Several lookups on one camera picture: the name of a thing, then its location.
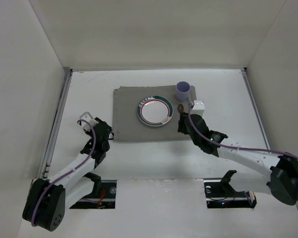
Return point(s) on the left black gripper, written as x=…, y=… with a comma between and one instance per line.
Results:
x=104, y=129

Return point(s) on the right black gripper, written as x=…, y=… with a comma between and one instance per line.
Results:
x=185, y=121

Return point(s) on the brown wooden spoon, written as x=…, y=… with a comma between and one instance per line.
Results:
x=180, y=109

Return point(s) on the lilac plastic cup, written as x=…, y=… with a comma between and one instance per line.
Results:
x=182, y=91

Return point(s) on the grey cloth placemat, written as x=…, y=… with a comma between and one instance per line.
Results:
x=126, y=125

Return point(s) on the white plate green red rim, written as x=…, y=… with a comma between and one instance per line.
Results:
x=155, y=111

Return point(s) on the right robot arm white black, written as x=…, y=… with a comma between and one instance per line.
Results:
x=277, y=172

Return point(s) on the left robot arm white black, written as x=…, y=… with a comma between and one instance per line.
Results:
x=49, y=198

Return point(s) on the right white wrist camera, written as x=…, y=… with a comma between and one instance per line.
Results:
x=197, y=107

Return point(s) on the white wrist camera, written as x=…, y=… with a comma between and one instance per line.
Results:
x=86, y=120
x=197, y=107

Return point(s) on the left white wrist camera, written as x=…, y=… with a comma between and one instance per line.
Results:
x=86, y=120

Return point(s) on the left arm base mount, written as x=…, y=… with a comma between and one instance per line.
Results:
x=103, y=195

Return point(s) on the left aluminium frame rail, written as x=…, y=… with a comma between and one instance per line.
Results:
x=47, y=158

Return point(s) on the aluminium frame rail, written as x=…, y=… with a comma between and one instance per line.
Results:
x=246, y=81
x=47, y=158

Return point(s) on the right aluminium frame rail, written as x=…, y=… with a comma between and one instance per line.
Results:
x=246, y=81

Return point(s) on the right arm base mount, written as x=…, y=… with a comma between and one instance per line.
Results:
x=221, y=195

